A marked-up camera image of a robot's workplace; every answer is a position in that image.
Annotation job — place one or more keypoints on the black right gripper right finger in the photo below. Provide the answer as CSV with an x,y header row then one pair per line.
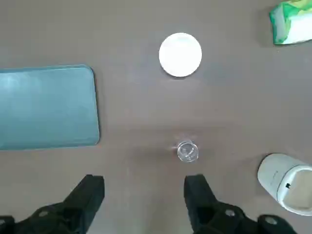
x,y
202,209

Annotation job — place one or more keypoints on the clear glass measuring cup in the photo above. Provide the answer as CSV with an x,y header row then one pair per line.
x,y
187,151

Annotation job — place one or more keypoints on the white round bowl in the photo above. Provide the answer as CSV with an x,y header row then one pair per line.
x,y
180,54

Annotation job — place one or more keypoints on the green tissue pack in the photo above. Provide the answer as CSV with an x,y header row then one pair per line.
x,y
282,26

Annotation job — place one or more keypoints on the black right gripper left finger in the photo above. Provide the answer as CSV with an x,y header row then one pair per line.
x,y
80,209

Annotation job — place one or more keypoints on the grey rectangular tray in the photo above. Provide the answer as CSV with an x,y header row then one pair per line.
x,y
46,107

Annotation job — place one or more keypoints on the cream mini bin with lid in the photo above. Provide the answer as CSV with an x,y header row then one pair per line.
x,y
273,175

